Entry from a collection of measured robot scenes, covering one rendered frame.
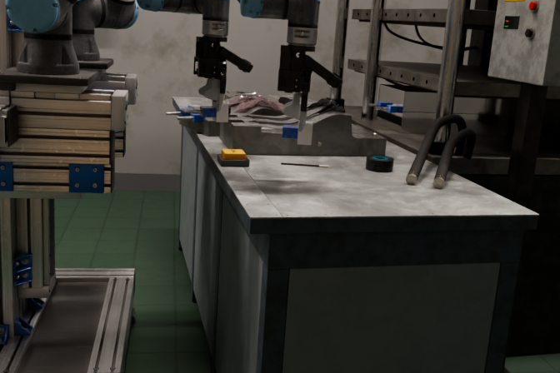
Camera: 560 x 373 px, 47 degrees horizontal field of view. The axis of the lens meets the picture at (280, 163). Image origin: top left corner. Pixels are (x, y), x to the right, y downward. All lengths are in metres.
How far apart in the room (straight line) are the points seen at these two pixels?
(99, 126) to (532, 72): 1.27
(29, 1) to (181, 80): 2.93
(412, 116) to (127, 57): 2.28
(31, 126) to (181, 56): 2.77
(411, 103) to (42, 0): 1.63
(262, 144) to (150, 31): 2.54
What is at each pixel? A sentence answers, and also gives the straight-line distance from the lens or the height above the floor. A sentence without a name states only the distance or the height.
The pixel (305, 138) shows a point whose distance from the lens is 1.64.
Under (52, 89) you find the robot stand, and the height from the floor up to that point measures 1.00.
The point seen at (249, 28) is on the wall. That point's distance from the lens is 4.44.
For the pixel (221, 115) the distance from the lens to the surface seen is 1.90.
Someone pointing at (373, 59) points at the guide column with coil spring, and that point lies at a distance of 2.98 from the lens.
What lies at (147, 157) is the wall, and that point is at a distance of 4.52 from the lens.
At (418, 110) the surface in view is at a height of 0.88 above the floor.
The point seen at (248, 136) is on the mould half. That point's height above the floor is 0.86.
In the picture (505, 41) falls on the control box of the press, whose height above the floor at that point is 1.19.
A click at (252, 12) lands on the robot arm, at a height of 1.22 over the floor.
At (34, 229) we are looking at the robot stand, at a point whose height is 0.55.
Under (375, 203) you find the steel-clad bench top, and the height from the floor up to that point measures 0.80.
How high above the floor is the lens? 1.21
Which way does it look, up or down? 12 degrees down
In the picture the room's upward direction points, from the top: 4 degrees clockwise
